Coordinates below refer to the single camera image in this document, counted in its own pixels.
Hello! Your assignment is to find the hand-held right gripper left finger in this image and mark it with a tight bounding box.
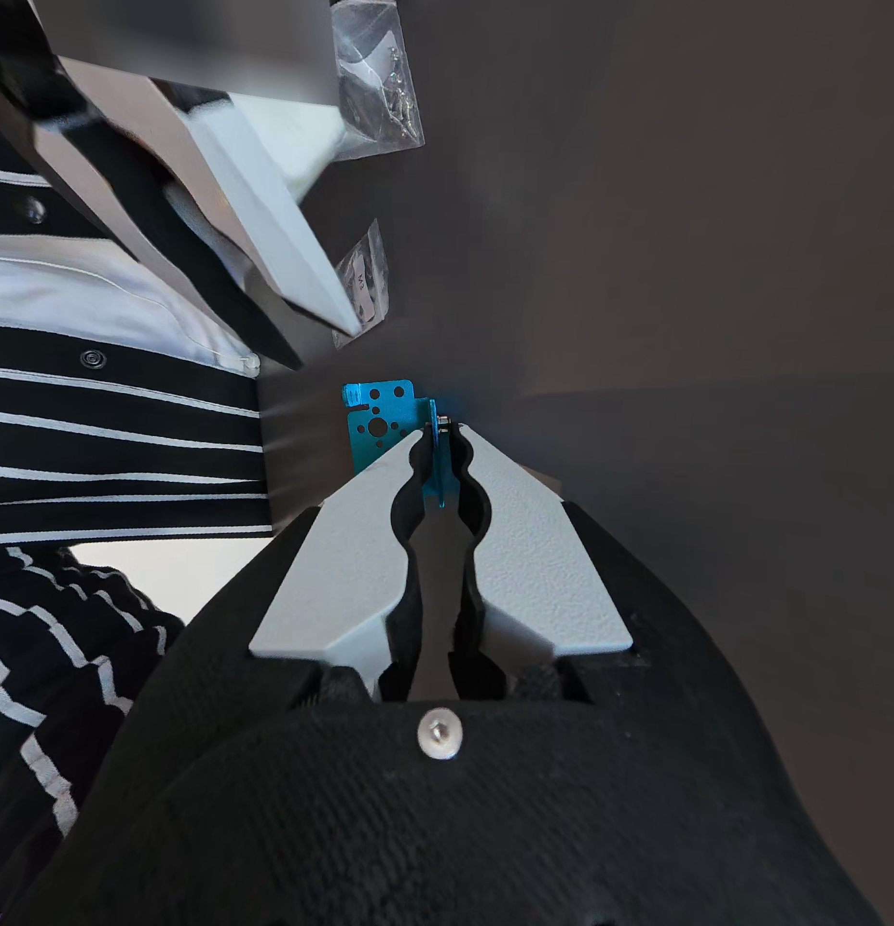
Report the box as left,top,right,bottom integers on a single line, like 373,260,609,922
249,427,427,699

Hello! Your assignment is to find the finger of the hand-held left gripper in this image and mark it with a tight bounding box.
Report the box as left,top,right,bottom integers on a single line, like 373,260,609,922
0,56,304,370
188,93,364,337

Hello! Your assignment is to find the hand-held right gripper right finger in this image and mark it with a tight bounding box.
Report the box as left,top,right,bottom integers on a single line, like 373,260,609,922
447,423,633,699

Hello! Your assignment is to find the clear bag of screws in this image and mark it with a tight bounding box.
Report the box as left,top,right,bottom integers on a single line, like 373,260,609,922
331,0,426,162

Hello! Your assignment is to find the blue perforated metal bracket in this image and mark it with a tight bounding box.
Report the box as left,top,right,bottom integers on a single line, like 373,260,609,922
342,381,455,511

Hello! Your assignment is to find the dark desk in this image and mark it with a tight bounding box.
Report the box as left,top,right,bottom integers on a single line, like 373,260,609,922
259,0,894,926

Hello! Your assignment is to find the labelled clear bag of nuts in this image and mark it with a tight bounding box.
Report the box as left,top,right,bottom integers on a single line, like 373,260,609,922
331,219,390,352

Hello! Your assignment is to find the black white striped clothing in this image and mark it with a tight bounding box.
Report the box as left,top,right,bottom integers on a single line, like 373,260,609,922
0,116,275,898

